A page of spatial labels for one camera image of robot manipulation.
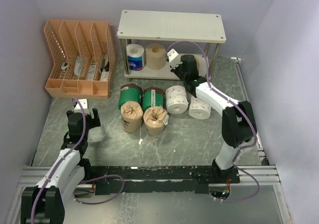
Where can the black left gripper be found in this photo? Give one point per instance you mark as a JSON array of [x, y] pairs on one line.
[[96, 120]]

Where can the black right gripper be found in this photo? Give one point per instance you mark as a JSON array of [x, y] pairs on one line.
[[174, 70]]

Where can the bare tan paper roll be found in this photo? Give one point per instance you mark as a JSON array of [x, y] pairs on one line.
[[155, 56]]

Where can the plastic white blue roll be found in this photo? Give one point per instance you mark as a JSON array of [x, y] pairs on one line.
[[135, 56]]

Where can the brown paper roll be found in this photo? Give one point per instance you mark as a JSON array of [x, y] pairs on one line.
[[155, 120], [131, 116]]

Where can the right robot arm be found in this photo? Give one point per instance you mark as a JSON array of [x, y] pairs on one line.
[[239, 129]]

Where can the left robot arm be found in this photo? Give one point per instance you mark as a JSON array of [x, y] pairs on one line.
[[44, 202]]

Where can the white two-tier shelf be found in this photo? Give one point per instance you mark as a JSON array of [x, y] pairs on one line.
[[169, 26]]

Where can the white dotted roll left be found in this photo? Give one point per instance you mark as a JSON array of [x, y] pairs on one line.
[[176, 100]]

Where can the white dotted roll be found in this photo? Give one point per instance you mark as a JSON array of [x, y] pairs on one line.
[[176, 100], [199, 109]]

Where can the white dotted roll right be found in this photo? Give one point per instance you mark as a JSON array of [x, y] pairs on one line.
[[199, 109]]

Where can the green wrapped roll right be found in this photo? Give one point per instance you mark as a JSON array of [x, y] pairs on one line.
[[152, 97]]

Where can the green wrapped roll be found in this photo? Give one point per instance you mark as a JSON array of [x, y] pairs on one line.
[[130, 92], [152, 97]]

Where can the papers in organizer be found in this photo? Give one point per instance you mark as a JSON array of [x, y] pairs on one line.
[[104, 68]]

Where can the green wrapped roll left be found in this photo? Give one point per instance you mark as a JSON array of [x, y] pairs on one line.
[[130, 92]]

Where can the orange plastic file organizer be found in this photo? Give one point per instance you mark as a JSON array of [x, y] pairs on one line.
[[84, 58]]

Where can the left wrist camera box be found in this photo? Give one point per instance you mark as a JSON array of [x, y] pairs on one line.
[[83, 103]]

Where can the white wall clip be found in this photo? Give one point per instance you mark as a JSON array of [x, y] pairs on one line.
[[236, 60]]

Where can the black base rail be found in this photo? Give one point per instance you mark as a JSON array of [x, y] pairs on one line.
[[143, 179]]

